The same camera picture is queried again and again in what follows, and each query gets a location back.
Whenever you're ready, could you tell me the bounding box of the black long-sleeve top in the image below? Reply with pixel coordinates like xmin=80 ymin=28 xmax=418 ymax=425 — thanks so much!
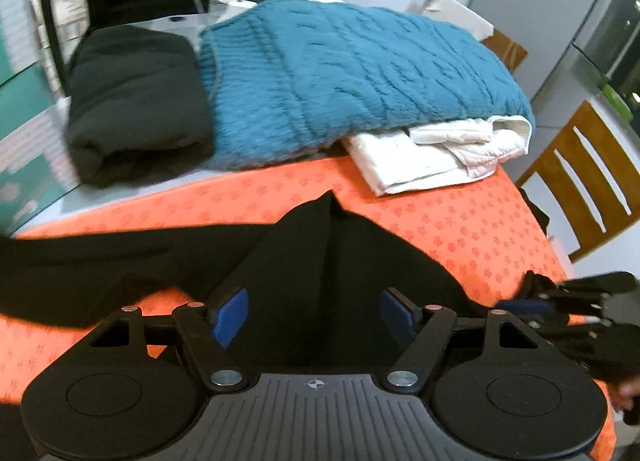
xmin=0 ymin=190 xmax=488 ymax=377

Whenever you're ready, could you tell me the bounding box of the white cloth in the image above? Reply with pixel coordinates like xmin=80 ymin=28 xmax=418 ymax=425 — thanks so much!
xmin=422 ymin=0 xmax=496 ymax=42

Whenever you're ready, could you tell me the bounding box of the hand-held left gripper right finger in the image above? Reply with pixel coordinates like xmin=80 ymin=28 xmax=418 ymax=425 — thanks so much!
xmin=379 ymin=288 xmax=556 ymax=394

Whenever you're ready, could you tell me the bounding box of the thick black folded clothing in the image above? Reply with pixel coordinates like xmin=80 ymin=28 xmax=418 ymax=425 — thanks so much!
xmin=66 ymin=25 xmax=217 ymax=189

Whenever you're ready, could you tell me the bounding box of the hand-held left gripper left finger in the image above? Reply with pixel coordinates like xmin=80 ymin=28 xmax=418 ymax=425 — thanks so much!
xmin=85 ymin=288 xmax=251 ymax=394

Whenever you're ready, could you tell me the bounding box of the orange patterned mat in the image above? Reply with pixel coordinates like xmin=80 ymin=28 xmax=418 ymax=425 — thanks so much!
xmin=0 ymin=156 xmax=618 ymax=461

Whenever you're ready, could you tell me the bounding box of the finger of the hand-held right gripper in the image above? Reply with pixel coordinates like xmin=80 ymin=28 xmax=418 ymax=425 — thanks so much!
xmin=497 ymin=298 xmax=613 ymax=337
xmin=537 ymin=271 xmax=640 ymax=304

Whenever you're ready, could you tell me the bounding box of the wooden chair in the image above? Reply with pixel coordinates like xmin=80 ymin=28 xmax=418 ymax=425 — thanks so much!
xmin=515 ymin=101 xmax=640 ymax=264

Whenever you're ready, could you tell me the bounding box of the green object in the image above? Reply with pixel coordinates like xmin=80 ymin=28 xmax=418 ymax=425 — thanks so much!
xmin=600 ymin=83 xmax=633 ymax=119

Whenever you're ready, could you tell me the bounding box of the white quilted garment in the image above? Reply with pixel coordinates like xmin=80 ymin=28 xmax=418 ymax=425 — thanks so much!
xmin=342 ymin=115 xmax=533 ymax=198

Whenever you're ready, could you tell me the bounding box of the person's right hand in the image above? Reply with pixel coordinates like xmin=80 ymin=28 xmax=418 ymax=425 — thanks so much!
xmin=610 ymin=377 xmax=640 ymax=414

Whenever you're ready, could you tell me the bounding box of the teal knit sweater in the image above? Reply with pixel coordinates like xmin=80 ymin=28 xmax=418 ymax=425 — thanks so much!
xmin=199 ymin=0 xmax=537 ymax=172

